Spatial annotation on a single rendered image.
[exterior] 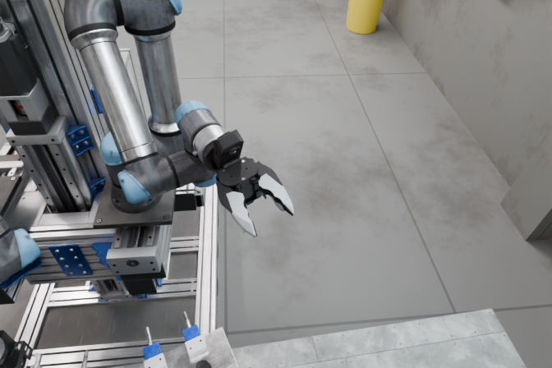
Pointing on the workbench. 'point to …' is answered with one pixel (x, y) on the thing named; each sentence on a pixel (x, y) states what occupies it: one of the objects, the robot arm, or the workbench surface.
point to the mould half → (216, 350)
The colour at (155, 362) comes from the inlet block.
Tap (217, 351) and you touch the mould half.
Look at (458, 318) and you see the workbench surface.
